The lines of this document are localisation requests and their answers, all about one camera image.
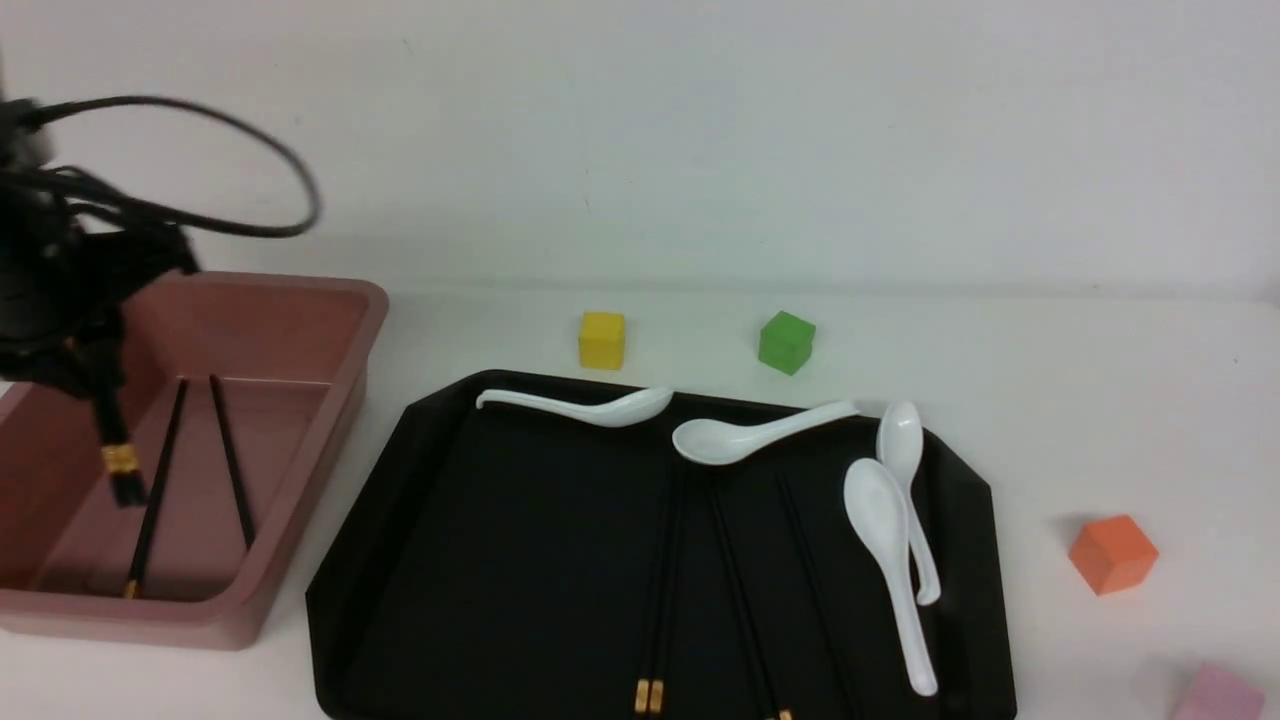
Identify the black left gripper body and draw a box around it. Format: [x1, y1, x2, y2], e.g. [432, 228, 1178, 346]
[1, 100, 198, 398]

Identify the black gold-banded chopstick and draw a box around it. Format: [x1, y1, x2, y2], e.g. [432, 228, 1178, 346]
[90, 380, 148, 507]
[634, 471, 680, 719]
[648, 470, 689, 719]

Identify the black chopstick in bin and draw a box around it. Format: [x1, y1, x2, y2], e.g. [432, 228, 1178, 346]
[207, 374, 256, 550]
[122, 377, 189, 600]

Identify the pink plastic bin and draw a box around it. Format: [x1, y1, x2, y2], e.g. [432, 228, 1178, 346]
[1, 272, 389, 650]

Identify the black serving tray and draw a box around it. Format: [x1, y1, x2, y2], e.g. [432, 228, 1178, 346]
[306, 370, 1018, 719]

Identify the yellow cube block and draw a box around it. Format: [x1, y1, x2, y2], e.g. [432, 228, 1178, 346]
[579, 311, 626, 372]

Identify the white ceramic spoon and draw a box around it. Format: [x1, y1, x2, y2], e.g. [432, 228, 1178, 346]
[876, 400, 942, 606]
[475, 387, 675, 429]
[671, 400, 860, 468]
[844, 457, 940, 697]

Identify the green cube block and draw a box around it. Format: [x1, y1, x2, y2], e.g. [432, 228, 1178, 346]
[756, 311, 817, 375]

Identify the orange cube block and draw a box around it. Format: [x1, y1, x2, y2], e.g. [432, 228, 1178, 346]
[1068, 514, 1160, 596]

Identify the pink cube block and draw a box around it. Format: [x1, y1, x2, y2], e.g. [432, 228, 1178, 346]
[1169, 664, 1266, 719]

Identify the black cable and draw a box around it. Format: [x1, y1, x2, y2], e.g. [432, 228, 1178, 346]
[20, 95, 323, 240]

